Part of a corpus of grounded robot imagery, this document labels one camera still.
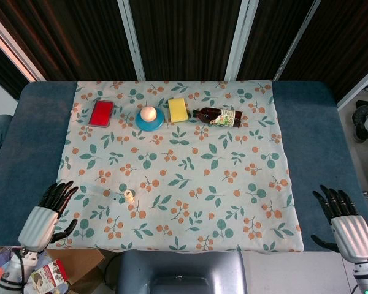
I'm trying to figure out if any white round ball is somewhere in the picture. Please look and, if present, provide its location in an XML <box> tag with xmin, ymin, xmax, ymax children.
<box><xmin>140</xmin><ymin>106</ymin><xmax>158</xmax><ymax>123</ymax></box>

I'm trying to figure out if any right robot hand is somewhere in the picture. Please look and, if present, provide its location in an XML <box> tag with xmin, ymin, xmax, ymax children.
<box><xmin>311</xmin><ymin>184</ymin><xmax>368</xmax><ymax>263</ymax></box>

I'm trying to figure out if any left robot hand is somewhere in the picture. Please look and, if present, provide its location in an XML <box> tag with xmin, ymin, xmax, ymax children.
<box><xmin>17</xmin><ymin>180</ymin><xmax>79</xmax><ymax>252</ymax></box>

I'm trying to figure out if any white partition frame post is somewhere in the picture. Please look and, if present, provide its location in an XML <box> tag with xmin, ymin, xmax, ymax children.
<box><xmin>225</xmin><ymin>0</ymin><xmax>261</xmax><ymax>81</ymax></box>
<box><xmin>272</xmin><ymin>0</ymin><xmax>322</xmax><ymax>81</ymax></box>
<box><xmin>0</xmin><ymin>7</ymin><xmax>47</xmax><ymax>83</ymax></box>
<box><xmin>336</xmin><ymin>61</ymin><xmax>368</xmax><ymax>110</ymax></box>
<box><xmin>117</xmin><ymin>0</ymin><xmax>146</xmax><ymax>81</ymax></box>

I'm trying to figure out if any blue felt table cover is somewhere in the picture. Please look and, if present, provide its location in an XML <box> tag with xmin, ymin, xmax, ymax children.
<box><xmin>0</xmin><ymin>80</ymin><xmax>368</xmax><ymax>254</ymax></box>

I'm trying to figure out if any white flat panel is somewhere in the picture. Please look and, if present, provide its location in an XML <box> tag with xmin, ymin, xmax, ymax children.
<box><xmin>241</xmin><ymin>251</ymin><xmax>353</xmax><ymax>294</ymax></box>

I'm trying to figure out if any grey robot torso housing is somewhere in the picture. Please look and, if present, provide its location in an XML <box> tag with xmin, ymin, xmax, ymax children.
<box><xmin>115</xmin><ymin>250</ymin><xmax>248</xmax><ymax>294</ymax></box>

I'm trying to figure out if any blue round plate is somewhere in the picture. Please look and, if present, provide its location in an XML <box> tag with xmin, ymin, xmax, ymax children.
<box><xmin>135</xmin><ymin>108</ymin><xmax>166</xmax><ymax>132</ymax></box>

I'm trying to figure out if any red rectangular flat case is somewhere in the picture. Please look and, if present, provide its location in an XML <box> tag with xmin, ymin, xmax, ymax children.
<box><xmin>88</xmin><ymin>100</ymin><xmax>115</xmax><ymax>128</ymax></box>

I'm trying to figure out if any yellow sponge block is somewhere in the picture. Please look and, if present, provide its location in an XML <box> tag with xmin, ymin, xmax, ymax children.
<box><xmin>167</xmin><ymin>97</ymin><xmax>190</xmax><ymax>124</ymax></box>

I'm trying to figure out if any black cable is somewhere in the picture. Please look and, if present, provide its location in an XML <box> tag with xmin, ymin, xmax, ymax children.
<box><xmin>18</xmin><ymin>247</ymin><xmax>30</xmax><ymax>285</ymax></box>

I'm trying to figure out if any floral printed tablecloth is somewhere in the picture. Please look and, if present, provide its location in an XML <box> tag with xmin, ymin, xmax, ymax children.
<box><xmin>42</xmin><ymin>80</ymin><xmax>305</xmax><ymax>254</ymax></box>

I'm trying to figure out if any dark ribbed partition panel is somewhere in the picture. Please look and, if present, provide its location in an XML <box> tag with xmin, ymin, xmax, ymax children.
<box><xmin>128</xmin><ymin>0</ymin><xmax>245</xmax><ymax>81</ymax></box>
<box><xmin>278</xmin><ymin>0</ymin><xmax>368</xmax><ymax>99</ymax></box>
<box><xmin>0</xmin><ymin>35</ymin><xmax>30</xmax><ymax>97</ymax></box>
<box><xmin>237</xmin><ymin>0</ymin><xmax>313</xmax><ymax>81</ymax></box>
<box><xmin>0</xmin><ymin>0</ymin><xmax>139</xmax><ymax>82</ymax></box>

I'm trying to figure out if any brown glass bottle with label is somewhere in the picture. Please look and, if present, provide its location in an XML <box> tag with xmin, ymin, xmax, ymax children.
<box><xmin>192</xmin><ymin>107</ymin><xmax>243</xmax><ymax>129</ymax></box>

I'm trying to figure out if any red and white snack package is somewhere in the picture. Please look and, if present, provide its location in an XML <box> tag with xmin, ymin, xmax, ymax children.
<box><xmin>29</xmin><ymin>259</ymin><xmax>70</xmax><ymax>290</ymax></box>

